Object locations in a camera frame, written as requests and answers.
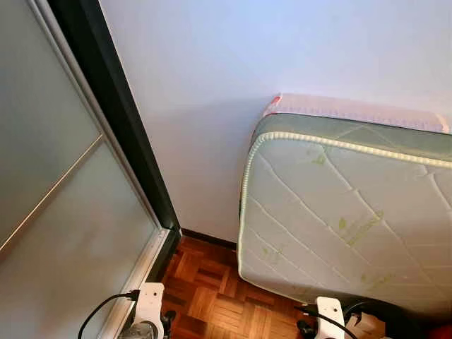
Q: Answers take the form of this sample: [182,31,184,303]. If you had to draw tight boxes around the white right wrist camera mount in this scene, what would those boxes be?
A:
[316,297,345,339]

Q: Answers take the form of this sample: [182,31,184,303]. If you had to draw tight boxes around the dark skirting board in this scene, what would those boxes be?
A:
[180,228,239,250]

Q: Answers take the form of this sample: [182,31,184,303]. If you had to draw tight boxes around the white quilted mattress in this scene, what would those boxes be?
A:
[237,113,452,319]

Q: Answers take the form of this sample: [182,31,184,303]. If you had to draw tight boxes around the pink mattress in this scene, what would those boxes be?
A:
[261,93,452,135]

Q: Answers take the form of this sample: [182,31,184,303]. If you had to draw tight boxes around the black round bin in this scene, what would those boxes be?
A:
[343,298,427,339]

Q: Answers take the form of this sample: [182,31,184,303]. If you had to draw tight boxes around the black wardrobe frame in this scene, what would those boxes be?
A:
[49,0,182,283]

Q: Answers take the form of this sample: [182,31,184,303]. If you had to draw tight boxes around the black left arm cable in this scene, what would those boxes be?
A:
[78,290,140,339]

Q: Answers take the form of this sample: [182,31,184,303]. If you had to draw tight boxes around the frosted glass sliding door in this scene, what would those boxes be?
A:
[0,0,170,339]

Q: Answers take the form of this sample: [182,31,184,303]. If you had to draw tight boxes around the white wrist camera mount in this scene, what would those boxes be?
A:
[316,297,345,339]
[133,282,165,326]

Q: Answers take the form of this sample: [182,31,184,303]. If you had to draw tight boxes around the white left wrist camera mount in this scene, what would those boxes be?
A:
[133,282,165,326]

